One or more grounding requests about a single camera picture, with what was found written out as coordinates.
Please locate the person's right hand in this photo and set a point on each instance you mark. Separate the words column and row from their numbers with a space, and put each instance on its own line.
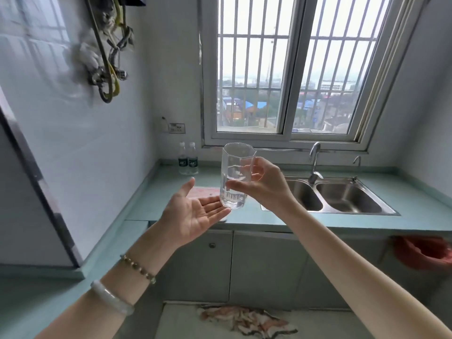
column 272, row 190

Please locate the person's left hand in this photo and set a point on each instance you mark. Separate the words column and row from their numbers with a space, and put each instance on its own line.
column 187, row 218

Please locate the clear drinking glass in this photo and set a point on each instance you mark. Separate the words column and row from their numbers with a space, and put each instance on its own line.
column 234, row 158

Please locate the steel double sink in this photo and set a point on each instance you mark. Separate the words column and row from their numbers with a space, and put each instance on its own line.
column 347, row 197

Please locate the person's left forearm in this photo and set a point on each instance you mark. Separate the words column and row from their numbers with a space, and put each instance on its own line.
column 70, row 324

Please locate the person's right forearm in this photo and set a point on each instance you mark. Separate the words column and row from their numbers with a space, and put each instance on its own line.
column 360, row 278

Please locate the clear water bottle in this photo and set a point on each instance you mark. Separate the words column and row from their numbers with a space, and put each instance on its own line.
column 193, row 162
column 183, row 162

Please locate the pink patterned cloth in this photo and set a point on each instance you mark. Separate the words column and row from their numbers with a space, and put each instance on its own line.
column 208, row 192

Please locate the tall chrome faucet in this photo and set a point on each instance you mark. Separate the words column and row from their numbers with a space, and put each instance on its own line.
column 312, row 165

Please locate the small chrome faucet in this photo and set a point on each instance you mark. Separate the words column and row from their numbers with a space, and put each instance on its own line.
column 354, row 180

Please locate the white socket by window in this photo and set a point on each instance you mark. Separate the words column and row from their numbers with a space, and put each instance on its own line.
column 177, row 128

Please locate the white jade bangle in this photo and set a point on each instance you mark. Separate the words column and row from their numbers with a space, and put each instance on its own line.
column 111, row 300

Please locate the orange patterned floor cloth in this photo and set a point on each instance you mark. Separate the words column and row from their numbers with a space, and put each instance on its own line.
column 247, row 321

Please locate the white sliding window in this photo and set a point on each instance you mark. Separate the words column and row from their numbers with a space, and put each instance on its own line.
column 298, row 67

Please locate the red plastic bag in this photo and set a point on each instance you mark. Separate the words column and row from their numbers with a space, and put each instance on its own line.
column 423, row 252

